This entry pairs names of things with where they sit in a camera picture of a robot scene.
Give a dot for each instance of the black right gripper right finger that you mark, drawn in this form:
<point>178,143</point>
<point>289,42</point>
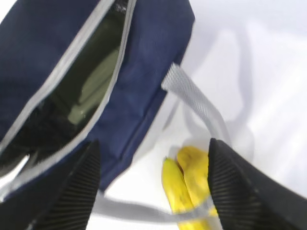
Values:
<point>247,199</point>

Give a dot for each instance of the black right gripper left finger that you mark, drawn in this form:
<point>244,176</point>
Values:
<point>62,198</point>

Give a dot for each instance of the round yellow pear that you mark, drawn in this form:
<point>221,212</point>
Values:
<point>194,162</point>

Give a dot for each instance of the green lidded glass container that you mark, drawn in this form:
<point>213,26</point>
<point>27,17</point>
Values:
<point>93,70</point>

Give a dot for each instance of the navy blue lunch bag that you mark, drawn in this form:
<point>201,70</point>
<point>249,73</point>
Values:
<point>40,40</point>

